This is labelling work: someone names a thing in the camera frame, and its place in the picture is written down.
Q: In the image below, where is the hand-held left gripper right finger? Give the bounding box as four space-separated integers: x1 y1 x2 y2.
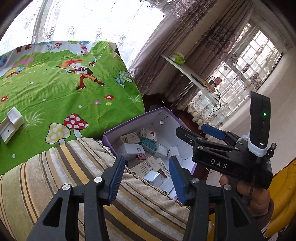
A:
168 156 265 241

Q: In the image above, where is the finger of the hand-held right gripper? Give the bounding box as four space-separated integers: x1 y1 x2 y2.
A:
175 126 238 154
201 124 246 147

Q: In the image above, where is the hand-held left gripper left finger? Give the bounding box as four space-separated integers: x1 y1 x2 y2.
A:
25 156 126 241

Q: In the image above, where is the white box dark script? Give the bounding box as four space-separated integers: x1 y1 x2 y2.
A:
159 178 178 199

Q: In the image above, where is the white cube box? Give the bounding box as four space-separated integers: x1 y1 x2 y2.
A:
143 171 162 187

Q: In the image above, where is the small grey-white box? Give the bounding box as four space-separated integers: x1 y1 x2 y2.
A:
154 144 170 159

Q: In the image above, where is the plain white box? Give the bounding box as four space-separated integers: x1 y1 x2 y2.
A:
116 143 139 163

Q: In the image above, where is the pink binder clip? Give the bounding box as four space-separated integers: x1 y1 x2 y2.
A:
135 147 148 161

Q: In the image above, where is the purple cardboard box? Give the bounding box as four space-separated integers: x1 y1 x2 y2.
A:
102 107 198 202

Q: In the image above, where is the teal patterned box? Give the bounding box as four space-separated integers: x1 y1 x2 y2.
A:
141 137 158 153

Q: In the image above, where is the white box red print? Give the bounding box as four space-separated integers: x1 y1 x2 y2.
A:
138 128 158 143

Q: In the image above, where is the white barcode box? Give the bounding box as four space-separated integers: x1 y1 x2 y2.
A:
118 132 141 146

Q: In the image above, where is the person's right forearm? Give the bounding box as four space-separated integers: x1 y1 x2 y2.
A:
253 198 275 234

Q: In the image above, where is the person's right hand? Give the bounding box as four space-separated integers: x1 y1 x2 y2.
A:
219 174 271 216

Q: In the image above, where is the cream lace cloth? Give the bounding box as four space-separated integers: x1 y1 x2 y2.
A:
186 91 232 129

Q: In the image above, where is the small doll figure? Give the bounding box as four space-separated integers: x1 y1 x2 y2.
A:
209 76 223 90

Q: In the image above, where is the black remote control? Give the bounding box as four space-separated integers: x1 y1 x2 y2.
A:
191 74 206 87

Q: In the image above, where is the yellow plush cushion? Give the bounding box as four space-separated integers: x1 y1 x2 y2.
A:
264 160 296 238

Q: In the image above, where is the sheer floral curtain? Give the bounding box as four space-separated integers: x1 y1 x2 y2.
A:
217 21 292 130

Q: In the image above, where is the white shelf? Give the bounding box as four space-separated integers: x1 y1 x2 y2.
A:
161 53 222 109

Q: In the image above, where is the green tissue packet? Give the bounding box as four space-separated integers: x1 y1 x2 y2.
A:
169 52 185 65

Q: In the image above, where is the mauve curtain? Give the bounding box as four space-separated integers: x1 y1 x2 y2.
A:
128 0 252 98

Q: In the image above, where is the cartoon printed bed sheet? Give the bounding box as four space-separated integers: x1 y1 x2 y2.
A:
0 40 146 175

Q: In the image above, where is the white plastic holder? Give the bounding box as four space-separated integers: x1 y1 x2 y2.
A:
0 107 23 144

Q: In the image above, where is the white lace curtain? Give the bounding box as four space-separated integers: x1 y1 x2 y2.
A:
0 0 167 58

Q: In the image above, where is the black cable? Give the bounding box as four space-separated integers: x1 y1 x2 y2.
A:
206 76 223 118

